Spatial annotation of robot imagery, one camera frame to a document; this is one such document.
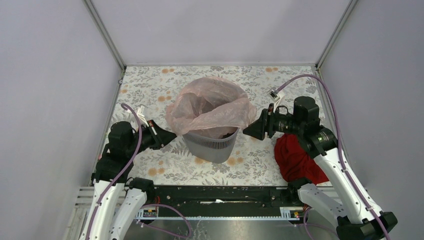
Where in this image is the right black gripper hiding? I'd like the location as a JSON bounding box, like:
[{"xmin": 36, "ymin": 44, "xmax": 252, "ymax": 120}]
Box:
[{"xmin": 242, "ymin": 103, "xmax": 304, "ymax": 140}]

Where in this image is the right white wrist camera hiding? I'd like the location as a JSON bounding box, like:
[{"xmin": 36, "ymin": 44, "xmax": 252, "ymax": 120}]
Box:
[{"xmin": 268, "ymin": 87, "xmax": 285, "ymax": 110}]

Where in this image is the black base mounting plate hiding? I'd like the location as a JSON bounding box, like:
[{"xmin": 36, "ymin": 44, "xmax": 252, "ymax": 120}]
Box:
[{"xmin": 143, "ymin": 185, "xmax": 307, "ymax": 217}]

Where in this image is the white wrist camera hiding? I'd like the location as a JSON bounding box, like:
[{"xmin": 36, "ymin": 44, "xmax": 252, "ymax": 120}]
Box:
[
  {"xmin": 268, "ymin": 87, "xmax": 285, "ymax": 110},
  {"xmin": 126, "ymin": 104, "xmax": 148, "ymax": 127}
]

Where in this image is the grey slotted cable duct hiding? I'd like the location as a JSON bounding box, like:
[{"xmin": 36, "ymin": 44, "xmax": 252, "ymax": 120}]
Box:
[{"xmin": 135, "ymin": 207, "xmax": 302, "ymax": 221}]

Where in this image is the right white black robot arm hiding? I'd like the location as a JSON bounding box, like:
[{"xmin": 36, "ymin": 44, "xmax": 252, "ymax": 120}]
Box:
[{"xmin": 243, "ymin": 96, "xmax": 398, "ymax": 240}]

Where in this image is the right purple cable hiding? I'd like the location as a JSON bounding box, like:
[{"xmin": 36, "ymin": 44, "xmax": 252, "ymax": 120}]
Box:
[{"xmin": 271, "ymin": 74, "xmax": 392, "ymax": 240}]

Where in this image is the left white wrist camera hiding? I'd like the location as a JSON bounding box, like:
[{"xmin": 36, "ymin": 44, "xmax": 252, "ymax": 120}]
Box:
[{"xmin": 126, "ymin": 104, "xmax": 148, "ymax": 127}]

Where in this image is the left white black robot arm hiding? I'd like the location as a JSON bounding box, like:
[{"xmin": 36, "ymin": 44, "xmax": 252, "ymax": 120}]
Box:
[{"xmin": 80, "ymin": 120, "xmax": 177, "ymax": 240}]

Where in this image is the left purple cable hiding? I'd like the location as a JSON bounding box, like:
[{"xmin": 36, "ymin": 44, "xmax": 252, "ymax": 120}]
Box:
[{"xmin": 84, "ymin": 102, "xmax": 193, "ymax": 240}]

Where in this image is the pink plastic trash bag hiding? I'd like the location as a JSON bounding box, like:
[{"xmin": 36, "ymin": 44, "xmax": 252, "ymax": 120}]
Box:
[{"xmin": 165, "ymin": 76, "xmax": 257, "ymax": 139}]

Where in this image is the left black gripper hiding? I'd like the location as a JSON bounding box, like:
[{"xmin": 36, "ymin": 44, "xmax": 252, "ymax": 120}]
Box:
[{"xmin": 126, "ymin": 118, "xmax": 178, "ymax": 156}]

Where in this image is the purple cable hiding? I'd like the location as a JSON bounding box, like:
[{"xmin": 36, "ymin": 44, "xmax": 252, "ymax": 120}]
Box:
[
  {"xmin": 84, "ymin": 102, "xmax": 193, "ymax": 240},
  {"xmin": 271, "ymin": 74, "xmax": 392, "ymax": 240}
]

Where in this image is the red cloth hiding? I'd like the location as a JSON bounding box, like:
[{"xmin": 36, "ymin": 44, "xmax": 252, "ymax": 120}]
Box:
[{"xmin": 274, "ymin": 134, "xmax": 329, "ymax": 185}]

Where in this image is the grey plastic trash bin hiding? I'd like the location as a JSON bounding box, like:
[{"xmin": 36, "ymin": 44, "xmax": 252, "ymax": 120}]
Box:
[{"xmin": 182, "ymin": 129, "xmax": 240, "ymax": 164}]

